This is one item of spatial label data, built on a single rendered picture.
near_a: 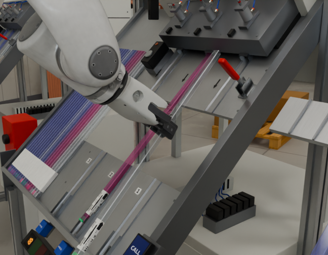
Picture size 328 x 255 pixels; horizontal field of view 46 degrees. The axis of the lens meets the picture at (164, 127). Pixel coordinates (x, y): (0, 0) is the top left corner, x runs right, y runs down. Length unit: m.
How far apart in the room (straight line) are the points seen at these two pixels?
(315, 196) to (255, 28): 0.42
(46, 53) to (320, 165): 0.65
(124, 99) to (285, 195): 0.79
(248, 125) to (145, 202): 0.25
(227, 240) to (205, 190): 0.32
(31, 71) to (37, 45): 5.18
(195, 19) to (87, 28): 0.53
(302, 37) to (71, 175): 0.62
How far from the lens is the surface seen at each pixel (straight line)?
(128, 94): 0.64
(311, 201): 1.01
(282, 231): 1.10
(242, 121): 0.75
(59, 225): 0.88
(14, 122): 1.58
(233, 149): 0.75
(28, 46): 0.58
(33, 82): 5.78
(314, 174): 0.97
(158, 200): 0.75
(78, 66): 0.52
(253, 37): 0.83
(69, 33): 0.51
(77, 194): 0.93
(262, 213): 1.17
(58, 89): 5.41
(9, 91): 5.56
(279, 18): 0.86
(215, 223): 1.03
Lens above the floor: 1.16
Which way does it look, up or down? 16 degrees down
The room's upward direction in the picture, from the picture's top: straight up
